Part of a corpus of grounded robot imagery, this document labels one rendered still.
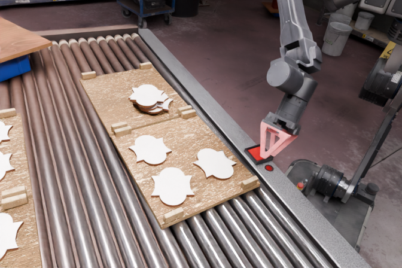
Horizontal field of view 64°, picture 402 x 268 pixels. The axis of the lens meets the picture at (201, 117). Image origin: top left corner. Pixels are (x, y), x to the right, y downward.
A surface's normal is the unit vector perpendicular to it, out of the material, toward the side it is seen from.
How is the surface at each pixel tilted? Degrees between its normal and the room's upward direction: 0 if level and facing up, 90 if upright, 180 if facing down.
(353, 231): 0
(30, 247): 0
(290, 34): 68
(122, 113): 0
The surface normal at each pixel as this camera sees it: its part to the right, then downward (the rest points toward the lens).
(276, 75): -0.73, -0.24
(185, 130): 0.11, -0.80
